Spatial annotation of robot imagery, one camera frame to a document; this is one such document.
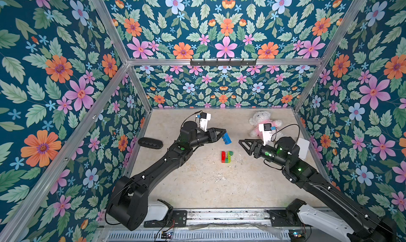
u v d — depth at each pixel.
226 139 0.73
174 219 0.73
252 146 0.61
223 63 0.93
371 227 0.39
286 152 0.51
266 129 0.62
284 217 0.72
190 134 0.60
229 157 0.91
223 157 0.91
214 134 0.69
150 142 0.96
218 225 0.72
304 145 0.94
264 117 1.02
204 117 0.71
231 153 0.95
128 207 0.41
